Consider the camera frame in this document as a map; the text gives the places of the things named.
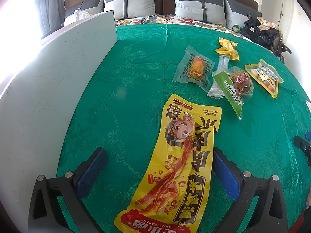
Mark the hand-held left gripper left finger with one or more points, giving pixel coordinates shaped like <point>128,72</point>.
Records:
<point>91,172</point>

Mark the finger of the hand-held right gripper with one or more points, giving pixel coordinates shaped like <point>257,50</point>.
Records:
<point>308,135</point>
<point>303,144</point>

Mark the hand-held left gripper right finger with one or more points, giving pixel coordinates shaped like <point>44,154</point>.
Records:
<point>226,174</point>

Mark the long yellow cartoon snack packet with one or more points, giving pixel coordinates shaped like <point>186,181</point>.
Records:
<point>175,162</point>

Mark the yellow-rimmed clear snack packet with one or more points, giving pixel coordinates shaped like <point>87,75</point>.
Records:
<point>264,77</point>

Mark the white cardboard box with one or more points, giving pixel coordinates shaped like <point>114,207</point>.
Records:
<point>60,77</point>

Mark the plain yellow snack packet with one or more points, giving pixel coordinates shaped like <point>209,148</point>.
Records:
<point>226,47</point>

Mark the green packet with brown egg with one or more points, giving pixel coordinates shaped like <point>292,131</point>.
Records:
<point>240,82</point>

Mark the clear narrow wrapper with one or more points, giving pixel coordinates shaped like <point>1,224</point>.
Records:
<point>218,82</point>

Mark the brown bag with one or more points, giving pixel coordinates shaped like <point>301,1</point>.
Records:
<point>279,46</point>

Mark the clear corn snack packet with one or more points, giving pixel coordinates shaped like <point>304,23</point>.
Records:
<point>194,68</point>

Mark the black jacket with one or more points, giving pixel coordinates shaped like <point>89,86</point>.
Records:
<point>257,34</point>

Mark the beige cloth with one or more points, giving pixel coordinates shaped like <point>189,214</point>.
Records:
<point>266,23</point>

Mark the grey two-tone pillow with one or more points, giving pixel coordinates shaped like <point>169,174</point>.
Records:
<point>192,9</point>
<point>136,7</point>
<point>90,6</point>
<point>240,12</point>

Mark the floral bedsheet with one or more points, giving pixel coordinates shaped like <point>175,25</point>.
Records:
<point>206,24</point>

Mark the clear plastic bag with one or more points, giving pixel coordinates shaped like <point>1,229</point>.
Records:
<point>80,14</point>

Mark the grey curtain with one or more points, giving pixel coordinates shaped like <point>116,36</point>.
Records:
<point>46,9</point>

